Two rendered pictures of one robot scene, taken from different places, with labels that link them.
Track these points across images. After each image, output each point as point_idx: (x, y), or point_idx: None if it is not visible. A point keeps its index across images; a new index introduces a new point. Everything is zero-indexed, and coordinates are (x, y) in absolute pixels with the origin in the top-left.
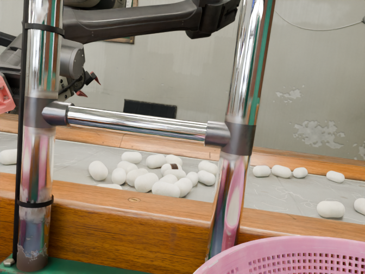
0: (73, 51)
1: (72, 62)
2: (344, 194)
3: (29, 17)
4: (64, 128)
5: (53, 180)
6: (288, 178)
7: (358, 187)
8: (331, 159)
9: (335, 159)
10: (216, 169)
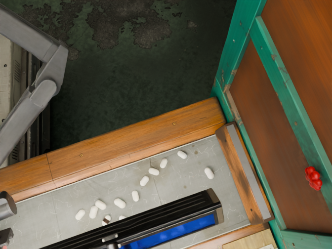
0: (9, 212)
1: (15, 214)
2: (185, 181)
3: None
4: (14, 194)
5: None
6: (158, 170)
7: (193, 156)
8: (180, 121)
9: (183, 117)
10: (124, 206)
